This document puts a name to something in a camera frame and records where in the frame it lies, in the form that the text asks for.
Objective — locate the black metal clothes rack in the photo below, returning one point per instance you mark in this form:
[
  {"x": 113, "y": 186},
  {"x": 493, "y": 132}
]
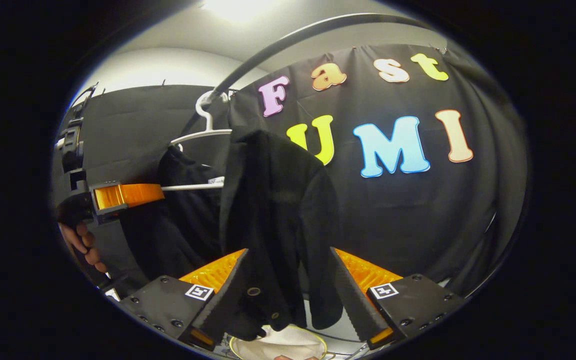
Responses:
[{"x": 293, "y": 37}]

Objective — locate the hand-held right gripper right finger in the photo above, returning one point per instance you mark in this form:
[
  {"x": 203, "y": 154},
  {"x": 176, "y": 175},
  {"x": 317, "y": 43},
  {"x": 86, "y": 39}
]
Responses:
[{"x": 355, "y": 300}]

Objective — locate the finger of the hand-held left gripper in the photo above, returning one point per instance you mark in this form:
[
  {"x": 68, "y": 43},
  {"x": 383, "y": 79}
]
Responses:
[{"x": 128, "y": 195}]

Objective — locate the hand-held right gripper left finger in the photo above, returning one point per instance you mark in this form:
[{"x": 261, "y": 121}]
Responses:
[{"x": 223, "y": 305}]

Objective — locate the white plastic hanger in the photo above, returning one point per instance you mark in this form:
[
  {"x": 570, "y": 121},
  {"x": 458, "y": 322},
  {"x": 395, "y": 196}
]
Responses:
[{"x": 203, "y": 134}]

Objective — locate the black jacket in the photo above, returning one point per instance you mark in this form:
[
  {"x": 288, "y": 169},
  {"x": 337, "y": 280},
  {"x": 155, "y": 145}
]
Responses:
[{"x": 278, "y": 200}]

